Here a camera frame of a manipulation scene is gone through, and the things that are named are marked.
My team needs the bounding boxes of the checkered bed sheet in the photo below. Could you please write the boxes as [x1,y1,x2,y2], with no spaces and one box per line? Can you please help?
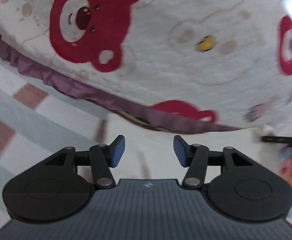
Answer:
[0,43,264,233]

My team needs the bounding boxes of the bear print quilt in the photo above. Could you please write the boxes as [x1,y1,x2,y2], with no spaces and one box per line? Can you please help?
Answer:
[0,0,292,134]

